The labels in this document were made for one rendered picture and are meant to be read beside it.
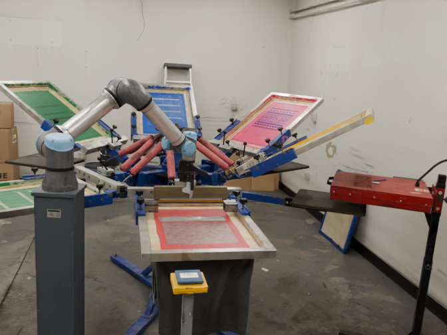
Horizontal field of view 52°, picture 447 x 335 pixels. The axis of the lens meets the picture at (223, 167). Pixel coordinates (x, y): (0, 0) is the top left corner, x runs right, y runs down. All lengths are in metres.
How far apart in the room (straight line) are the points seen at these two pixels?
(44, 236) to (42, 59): 4.66
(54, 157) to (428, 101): 2.96
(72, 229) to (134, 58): 4.65
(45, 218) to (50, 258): 0.18
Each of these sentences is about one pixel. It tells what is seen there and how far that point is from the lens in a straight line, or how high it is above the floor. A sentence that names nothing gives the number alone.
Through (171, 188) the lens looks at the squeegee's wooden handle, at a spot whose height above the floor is 1.10.
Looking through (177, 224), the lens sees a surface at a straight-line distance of 2.39.
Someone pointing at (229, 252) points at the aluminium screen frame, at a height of 0.98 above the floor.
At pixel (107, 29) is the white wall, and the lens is 6.54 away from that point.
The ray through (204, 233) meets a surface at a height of 0.96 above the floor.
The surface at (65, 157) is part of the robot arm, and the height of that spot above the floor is 1.34.
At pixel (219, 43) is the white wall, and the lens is 6.66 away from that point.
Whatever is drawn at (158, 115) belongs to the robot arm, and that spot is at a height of 1.51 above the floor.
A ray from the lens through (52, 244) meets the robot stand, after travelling 2.14.
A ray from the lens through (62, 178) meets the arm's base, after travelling 2.06.
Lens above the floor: 1.76
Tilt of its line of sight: 12 degrees down
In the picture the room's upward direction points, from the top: 4 degrees clockwise
